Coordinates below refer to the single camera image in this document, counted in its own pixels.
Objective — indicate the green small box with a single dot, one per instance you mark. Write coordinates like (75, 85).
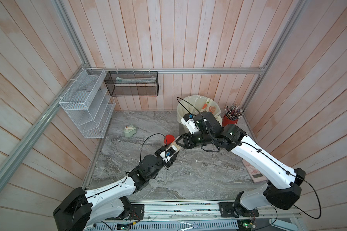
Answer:
(129, 131)

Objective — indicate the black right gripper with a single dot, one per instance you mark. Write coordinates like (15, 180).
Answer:
(187, 141)

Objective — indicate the black wire mesh basket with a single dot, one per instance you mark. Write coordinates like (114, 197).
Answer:
(132, 83)

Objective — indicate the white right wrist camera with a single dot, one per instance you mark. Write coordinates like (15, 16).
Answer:
(188, 122)

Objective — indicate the grey trash bin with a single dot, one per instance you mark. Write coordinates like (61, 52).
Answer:
(182, 129)

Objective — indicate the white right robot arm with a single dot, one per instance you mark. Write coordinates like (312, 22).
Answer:
(283, 187)

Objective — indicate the small oatmeal jar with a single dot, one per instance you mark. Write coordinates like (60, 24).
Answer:
(177, 143)

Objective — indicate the red pencil cup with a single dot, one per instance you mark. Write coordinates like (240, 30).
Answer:
(227, 121)

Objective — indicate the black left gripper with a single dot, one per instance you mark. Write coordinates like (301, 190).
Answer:
(157, 153)

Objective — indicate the colored pencils bunch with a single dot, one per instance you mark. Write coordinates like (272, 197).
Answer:
(233, 112)

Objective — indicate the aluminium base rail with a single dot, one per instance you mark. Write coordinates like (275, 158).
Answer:
(182, 210)

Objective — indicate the cream trash bag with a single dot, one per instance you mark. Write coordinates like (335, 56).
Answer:
(202, 103)

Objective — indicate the red lidded oatmeal jar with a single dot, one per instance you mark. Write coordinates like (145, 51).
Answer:
(169, 139)

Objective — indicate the wide oatmeal jar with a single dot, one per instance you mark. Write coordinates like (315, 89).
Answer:
(198, 158)

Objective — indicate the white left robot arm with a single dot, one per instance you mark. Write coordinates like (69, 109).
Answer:
(82, 208)

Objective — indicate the white wire mesh shelf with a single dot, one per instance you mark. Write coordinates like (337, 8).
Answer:
(88, 103)

